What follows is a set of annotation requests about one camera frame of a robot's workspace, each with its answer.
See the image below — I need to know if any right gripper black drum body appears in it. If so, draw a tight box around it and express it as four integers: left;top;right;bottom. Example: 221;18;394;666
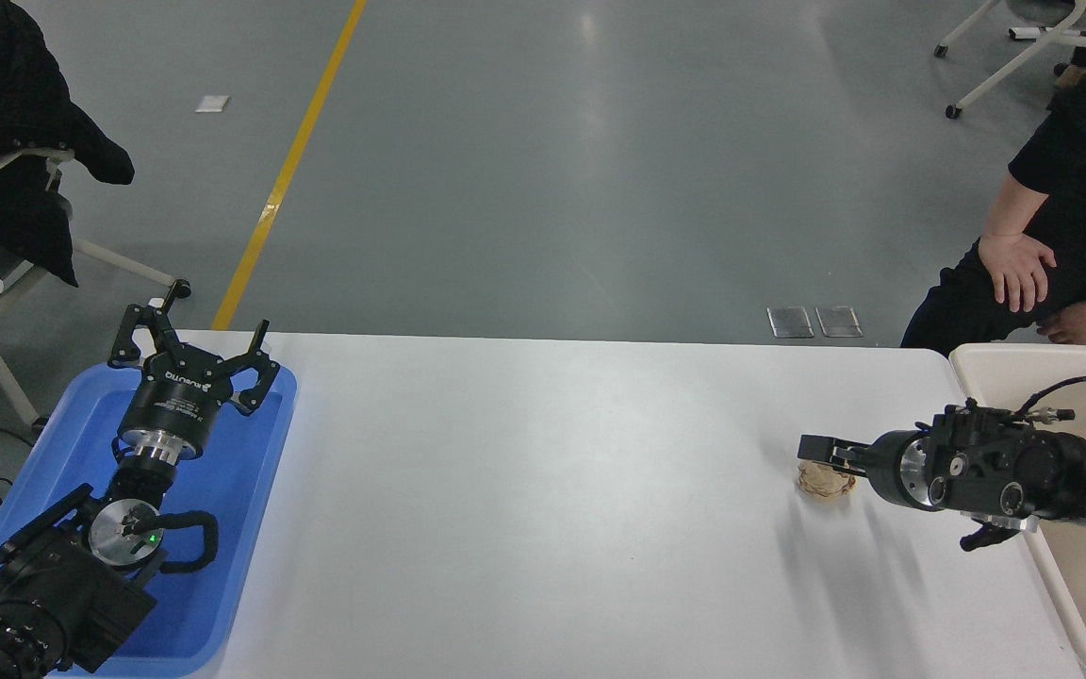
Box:
860;430;913;510

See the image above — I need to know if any person's left hand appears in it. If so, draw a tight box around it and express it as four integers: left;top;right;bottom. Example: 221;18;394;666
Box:
1038;300;1086;346

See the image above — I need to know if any white swivel chair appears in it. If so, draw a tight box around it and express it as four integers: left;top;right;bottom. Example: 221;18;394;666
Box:
0;144;192;430

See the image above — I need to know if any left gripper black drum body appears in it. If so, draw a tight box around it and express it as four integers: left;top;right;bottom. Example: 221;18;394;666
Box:
119;345;243;444

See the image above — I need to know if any metal floor plate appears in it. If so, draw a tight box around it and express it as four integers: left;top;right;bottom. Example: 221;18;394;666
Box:
767;306;815;339
815;306;863;339

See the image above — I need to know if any seated person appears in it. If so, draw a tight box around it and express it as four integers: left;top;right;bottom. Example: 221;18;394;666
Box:
0;0;136;289

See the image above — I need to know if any tan paper ball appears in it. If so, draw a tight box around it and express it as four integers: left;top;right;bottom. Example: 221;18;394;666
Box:
796;456;857;504

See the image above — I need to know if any blue plastic tray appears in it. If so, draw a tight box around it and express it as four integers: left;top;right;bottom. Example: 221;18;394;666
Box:
0;363;299;678

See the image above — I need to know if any person's right hand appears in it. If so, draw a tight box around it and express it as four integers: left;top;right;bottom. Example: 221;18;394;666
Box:
977;231;1058;313

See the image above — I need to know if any white wheeled furniture frame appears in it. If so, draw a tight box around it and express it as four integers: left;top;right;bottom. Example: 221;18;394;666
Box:
934;0;1086;120

